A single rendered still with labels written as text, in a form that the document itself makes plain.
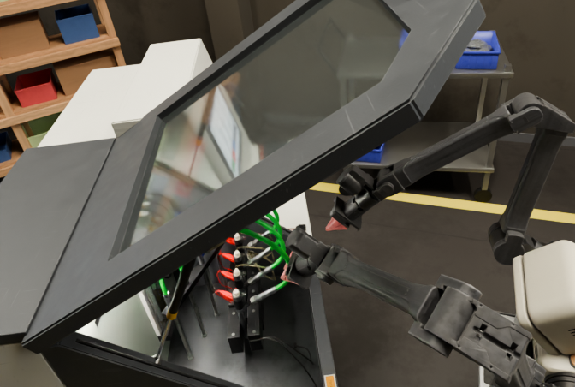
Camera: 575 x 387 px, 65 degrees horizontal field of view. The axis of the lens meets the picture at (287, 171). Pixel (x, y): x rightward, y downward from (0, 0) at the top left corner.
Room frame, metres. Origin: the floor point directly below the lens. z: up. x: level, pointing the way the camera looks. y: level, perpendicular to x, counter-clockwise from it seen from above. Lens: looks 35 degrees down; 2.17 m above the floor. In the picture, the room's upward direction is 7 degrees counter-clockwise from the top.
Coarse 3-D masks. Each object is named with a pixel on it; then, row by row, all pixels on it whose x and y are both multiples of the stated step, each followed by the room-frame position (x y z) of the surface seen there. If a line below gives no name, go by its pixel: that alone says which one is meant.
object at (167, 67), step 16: (160, 48) 1.87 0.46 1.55; (176, 48) 1.84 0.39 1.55; (192, 48) 1.82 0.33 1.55; (144, 64) 1.70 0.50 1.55; (160, 64) 1.68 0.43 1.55; (176, 64) 1.66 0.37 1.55; (192, 64) 1.64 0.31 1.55; (208, 64) 1.85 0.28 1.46; (144, 80) 1.53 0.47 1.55; (160, 80) 1.52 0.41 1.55; (176, 80) 1.50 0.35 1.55; (128, 96) 1.42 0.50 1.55; (144, 96) 1.40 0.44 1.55; (160, 96) 1.39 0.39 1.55; (128, 112) 1.29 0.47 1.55; (144, 112) 1.28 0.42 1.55; (128, 128) 1.24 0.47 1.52
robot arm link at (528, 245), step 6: (498, 228) 0.88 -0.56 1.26; (492, 234) 0.88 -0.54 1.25; (498, 234) 0.86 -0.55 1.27; (504, 234) 0.85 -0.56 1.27; (492, 240) 0.86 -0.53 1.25; (498, 240) 0.84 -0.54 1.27; (528, 240) 0.83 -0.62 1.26; (492, 246) 0.84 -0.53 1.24; (528, 246) 0.81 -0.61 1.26; (534, 246) 0.82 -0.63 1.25
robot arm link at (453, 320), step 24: (456, 312) 0.40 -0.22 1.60; (480, 312) 0.39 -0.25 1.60; (456, 336) 0.38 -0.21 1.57; (504, 336) 0.36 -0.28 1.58; (528, 336) 0.36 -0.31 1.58; (480, 360) 0.34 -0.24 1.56; (504, 360) 0.34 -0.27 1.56; (528, 360) 0.47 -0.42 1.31; (504, 384) 0.44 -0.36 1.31; (528, 384) 0.43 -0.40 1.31
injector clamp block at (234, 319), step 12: (252, 276) 1.08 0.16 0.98; (252, 288) 1.02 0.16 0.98; (228, 312) 0.94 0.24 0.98; (252, 312) 0.92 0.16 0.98; (228, 324) 0.89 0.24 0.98; (240, 324) 0.90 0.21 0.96; (252, 324) 0.88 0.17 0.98; (228, 336) 0.84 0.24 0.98; (240, 336) 0.85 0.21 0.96; (252, 336) 0.84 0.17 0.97; (240, 348) 0.84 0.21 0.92; (252, 348) 0.84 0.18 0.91
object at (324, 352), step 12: (312, 288) 1.02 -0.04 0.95; (312, 300) 0.97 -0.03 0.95; (312, 312) 0.92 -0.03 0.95; (324, 312) 0.92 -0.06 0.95; (324, 324) 0.87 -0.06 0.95; (324, 336) 0.82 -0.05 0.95; (324, 348) 0.78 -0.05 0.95; (324, 360) 0.75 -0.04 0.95; (324, 372) 0.71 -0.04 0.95; (324, 384) 0.67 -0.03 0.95; (336, 384) 0.67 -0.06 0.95
